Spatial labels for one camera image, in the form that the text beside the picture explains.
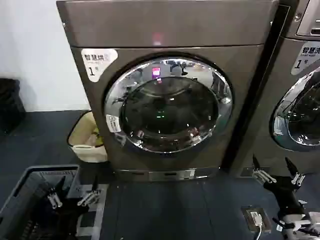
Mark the grey plastic laundry basket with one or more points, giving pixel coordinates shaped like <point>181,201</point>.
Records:
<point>23,192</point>

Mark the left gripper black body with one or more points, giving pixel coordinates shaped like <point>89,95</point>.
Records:
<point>71,208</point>

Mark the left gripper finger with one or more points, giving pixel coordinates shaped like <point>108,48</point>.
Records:
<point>89,194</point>
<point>56,191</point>

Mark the steel floor socket box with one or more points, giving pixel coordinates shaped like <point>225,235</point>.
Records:
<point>267,222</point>

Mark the yellow cloth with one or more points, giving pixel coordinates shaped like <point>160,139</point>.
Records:
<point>98,136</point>

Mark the grey washer with control panel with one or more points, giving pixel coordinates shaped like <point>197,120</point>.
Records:
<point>277,105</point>

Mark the white label sticker on washer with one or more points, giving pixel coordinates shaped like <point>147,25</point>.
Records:
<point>305,58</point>

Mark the grey dryer numbered one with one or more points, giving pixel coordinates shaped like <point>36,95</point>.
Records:
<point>180,27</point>

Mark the small white door sticker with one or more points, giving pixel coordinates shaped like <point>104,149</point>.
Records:
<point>113,123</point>

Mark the round glass washer door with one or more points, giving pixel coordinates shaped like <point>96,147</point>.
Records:
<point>302,117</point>

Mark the white plug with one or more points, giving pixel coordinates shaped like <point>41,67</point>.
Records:
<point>256,218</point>

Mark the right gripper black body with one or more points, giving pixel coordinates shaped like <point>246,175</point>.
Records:
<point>285,193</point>

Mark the round glass dryer door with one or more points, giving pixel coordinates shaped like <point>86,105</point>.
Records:
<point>170,107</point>

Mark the white label sticker on dryer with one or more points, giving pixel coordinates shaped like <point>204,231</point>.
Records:
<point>98,64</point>

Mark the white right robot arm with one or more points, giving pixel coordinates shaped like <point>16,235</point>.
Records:
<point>303,226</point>

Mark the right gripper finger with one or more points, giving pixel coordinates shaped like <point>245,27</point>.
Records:
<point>295,175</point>
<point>261,172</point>

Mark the black bin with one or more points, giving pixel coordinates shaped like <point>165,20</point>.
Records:
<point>10,105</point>

